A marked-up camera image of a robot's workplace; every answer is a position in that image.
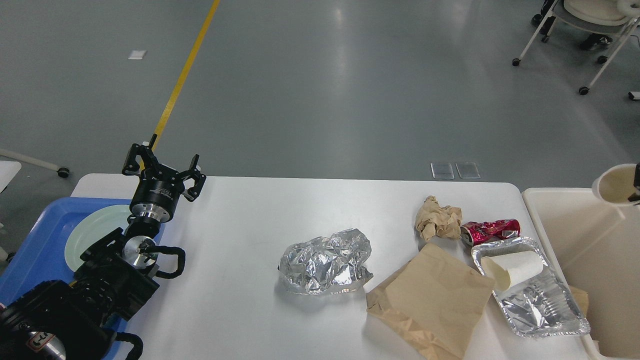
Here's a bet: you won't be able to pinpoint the aluminium foil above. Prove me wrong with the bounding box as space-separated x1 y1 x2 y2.
278 228 374 296

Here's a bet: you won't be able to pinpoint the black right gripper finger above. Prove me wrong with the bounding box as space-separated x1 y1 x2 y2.
628 162 640 203

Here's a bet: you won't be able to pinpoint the white paper cup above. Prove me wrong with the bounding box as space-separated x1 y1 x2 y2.
591 163 640 207
480 250 544 292

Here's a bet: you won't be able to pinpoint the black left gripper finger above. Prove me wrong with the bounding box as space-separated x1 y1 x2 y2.
122 134 162 181
176 153 207 202

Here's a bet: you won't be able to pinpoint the green plate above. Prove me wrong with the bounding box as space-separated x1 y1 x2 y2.
64 204 131 272

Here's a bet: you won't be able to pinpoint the white office chair right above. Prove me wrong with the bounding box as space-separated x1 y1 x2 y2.
511 0 640 96

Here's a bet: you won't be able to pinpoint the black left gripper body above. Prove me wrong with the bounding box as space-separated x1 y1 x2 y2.
129 177 185 223

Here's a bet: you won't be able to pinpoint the white paper cup lying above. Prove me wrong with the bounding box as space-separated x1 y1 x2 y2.
480 250 544 292

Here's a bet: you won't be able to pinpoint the white paper on floor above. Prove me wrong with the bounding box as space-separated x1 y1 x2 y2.
127 49 147 60

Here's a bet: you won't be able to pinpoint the brown paper bag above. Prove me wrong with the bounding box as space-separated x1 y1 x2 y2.
366 243 495 360

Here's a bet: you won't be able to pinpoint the floor socket plate left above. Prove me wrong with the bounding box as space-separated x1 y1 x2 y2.
430 162 456 180

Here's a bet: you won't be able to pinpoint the white office chair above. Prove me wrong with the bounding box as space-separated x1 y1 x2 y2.
511 0 640 96
0 148 71 179

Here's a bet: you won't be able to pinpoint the floor socket plate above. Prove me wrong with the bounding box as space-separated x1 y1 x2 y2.
455 161 482 180
430 162 456 180

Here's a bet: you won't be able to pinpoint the clear plastic bottle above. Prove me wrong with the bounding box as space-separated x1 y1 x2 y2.
471 236 591 338

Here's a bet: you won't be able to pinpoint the blue plastic tray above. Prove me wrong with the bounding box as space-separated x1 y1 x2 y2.
0 197 168 360

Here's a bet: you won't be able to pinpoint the person's feet under chair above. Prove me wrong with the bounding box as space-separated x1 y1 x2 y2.
530 0 614 51

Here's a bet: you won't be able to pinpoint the crumpled brown paper ball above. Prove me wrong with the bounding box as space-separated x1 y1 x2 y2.
414 195 463 242

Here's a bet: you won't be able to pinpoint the white office chair left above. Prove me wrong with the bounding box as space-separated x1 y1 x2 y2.
0 148 71 179

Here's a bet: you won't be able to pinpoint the beige plastic bin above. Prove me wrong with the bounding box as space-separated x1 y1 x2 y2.
522 187 640 360

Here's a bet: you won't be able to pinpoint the floor socket plate right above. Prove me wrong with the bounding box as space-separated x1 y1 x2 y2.
455 161 482 180

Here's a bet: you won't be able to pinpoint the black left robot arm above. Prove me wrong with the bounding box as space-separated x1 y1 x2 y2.
1 134 207 360

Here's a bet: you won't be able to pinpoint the crushed red soda can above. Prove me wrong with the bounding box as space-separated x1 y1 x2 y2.
460 219 521 248

